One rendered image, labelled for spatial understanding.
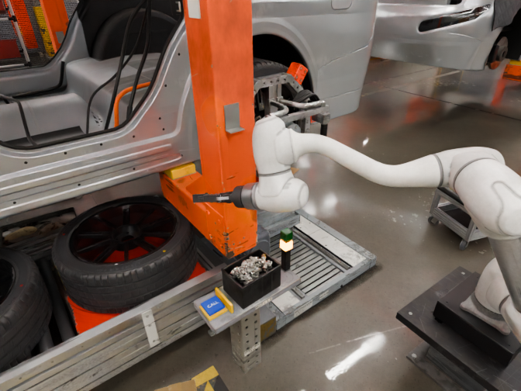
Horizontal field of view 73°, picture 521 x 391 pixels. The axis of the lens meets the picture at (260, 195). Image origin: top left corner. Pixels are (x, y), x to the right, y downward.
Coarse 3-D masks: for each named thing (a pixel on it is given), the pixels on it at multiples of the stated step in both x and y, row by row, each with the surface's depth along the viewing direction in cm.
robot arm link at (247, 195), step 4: (248, 184) 114; (252, 184) 113; (256, 184) 112; (244, 188) 113; (248, 188) 112; (252, 188) 111; (244, 192) 112; (248, 192) 111; (252, 192) 111; (244, 196) 112; (248, 196) 111; (252, 196) 110; (244, 200) 112; (248, 200) 112; (252, 200) 111; (244, 204) 113; (248, 204) 112; (252, 204) 111; (256, 204) 111; (248, 208) 114; (252, 208) 113; (256, 208) 112
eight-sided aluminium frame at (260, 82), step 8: (256, 80) 174; (264, 80) 176; (272, 80) 179; (280, 80) 182; (288, 80) 185; (256, 88) 175; (296, 88) 191; (304, 120) 206; (304, 128) 208; (256, 168) 197
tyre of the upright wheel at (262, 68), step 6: (258, 60) 187; (264, 60) 189; (258, 66) 181; (264, 66) 183; (270, 66) 185; (276, 66) 187; (282, 66) 190; (258, 72) 182; (264, 72) 184; (270, 72) 186; (276, 72) 189; (282, 72) 191
